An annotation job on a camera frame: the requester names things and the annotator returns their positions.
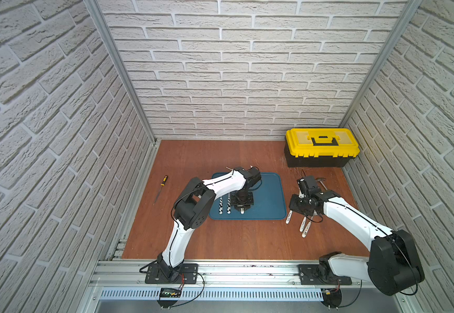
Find spoon cow pattern handle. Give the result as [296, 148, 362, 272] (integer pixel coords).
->
[227, 193, 232, 215]

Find fork cow pattern handle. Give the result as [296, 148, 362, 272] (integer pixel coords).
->
[219, 197, 224, 215]

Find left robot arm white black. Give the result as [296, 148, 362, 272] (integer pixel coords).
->
[156, 167, 262, 282]

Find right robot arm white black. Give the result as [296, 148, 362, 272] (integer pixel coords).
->
[289, 190, 425, 296]

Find teal plastic tray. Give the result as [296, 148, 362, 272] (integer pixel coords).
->
[209, 172, 287, 220]

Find yellow black toolbox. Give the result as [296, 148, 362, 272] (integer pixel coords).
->
[284, 128, 360, 168]

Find right controller board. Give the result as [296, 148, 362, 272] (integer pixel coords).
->
[321, 289, 342, 310]

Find controller board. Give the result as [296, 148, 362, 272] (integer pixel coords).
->
[321, 289, 342, 310]
[157, 288, 182, 309]

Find left controller board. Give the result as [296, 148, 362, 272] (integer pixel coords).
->
[157, 288, 182, 309]

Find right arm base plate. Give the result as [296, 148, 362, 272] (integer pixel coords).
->
[297, 264, 352, 286]

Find screwdriver yellow black handle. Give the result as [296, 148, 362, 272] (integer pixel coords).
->
[153, 175, 168, 204]

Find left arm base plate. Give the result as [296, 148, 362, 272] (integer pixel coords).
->
[139, 262, 198, 284]

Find aluminium frame rail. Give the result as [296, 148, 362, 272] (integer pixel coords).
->
[87, 260, 392, 290]

